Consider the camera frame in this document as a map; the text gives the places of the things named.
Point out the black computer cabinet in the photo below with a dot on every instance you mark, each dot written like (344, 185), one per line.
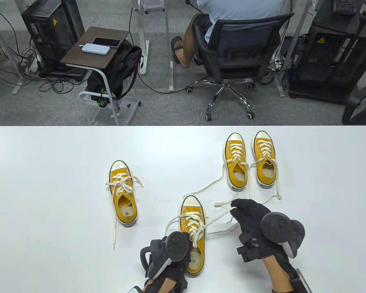
(329, 55)

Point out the black smartphone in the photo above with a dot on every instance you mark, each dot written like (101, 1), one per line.
(106, 42)

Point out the white drawer unit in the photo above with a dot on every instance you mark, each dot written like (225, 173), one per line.
(152, 4)

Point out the person's right hand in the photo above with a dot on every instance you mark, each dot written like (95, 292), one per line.
(250, 213)

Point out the black backpack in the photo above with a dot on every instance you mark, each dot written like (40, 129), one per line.
(122, 67)

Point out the brown side table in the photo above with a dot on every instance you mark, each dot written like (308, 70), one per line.
(79, 55)

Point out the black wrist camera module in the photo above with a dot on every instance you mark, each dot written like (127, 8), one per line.
(250, 250)

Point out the cream shoe lace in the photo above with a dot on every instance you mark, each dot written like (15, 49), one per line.
(121, 184)
(263, 146)
(235, 149)
(197, 238)

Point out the black mesh office chair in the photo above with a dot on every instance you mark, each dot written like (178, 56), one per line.
(244, 45)

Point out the person's left hand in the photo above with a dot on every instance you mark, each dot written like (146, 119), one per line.
(178, 273)

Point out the black forearm electronics box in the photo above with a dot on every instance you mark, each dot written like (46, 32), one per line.
(302, 282)
(134, 290)

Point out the black computer tower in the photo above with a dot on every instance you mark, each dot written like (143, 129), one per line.
(55, 33)

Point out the light blue power bank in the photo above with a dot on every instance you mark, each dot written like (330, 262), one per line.
(96, 48)

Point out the white desk leg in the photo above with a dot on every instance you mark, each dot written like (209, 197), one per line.
(290, 58)
(141, 39)
(8, 53)
(170, 61)

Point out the person's left forearm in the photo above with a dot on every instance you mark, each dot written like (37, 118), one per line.
(158, 287)

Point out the black keyboard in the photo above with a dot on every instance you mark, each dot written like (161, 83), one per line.
(344, 6)

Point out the person's right forearm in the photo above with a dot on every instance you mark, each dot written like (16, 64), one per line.
(276, 274)

